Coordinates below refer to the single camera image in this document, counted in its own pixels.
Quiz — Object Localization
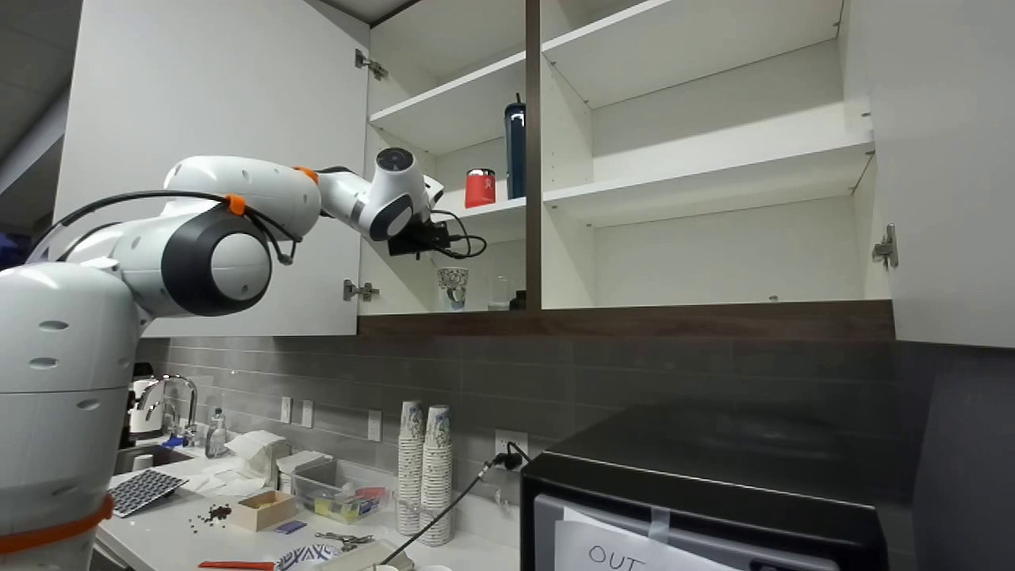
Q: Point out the white paper sign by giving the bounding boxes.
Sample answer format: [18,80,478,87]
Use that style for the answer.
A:
[549,504,748,571]

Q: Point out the metal spoon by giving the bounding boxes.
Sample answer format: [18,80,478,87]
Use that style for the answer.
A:
[313,529,373,554]

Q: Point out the dark blue tumbler bottle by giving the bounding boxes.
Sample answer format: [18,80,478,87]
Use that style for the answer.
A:
[504,92,529,204]

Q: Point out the metal door hinge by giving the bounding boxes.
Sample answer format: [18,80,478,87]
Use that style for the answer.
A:
[352,44,390,84]
[868,222,902,274]
[339,275,381,305]

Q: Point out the red cup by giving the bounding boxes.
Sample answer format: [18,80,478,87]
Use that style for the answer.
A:
[463,166,497,211]

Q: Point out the clear plastic packet container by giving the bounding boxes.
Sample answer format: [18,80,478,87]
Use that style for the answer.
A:
[287,450,390,527]

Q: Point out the silver kettle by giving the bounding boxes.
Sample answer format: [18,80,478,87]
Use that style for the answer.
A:
[128,370,201,440]

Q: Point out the black binder clips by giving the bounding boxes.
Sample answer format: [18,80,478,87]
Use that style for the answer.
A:
[187,504,233,533]

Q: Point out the white wall cabinet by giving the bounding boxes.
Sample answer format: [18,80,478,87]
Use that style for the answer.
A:
[305,0,896,343]

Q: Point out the stack of paper cups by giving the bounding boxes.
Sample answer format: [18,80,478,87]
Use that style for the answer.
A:
[417,402,455,548]
[394,397,428,537]

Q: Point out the black power cord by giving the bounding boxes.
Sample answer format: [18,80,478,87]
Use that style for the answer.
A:
[377,440,532,567]

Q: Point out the small cardboard box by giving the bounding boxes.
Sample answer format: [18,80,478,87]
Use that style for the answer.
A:
[228,489,297,533]

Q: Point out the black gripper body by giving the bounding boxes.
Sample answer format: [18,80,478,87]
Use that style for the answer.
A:
[388,211,455,259]

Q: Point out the small clear bottle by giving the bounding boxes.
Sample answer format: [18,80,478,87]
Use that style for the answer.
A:
[202,406,230,461]

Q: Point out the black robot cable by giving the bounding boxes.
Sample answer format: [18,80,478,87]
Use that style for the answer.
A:
[29,186,490,267]

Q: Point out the white napkin pile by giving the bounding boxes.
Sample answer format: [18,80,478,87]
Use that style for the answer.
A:
[225,425,296,489]

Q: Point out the white cabinet door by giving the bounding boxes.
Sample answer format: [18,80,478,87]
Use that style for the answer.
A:
[845,0,1015,353]
[52,0,370,343]

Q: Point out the microwave oven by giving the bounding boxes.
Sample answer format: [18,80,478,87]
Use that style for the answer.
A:
[517,397,921,571]

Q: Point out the grey patterned flat pad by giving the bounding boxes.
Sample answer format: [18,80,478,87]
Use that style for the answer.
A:
[109,467,187,521]

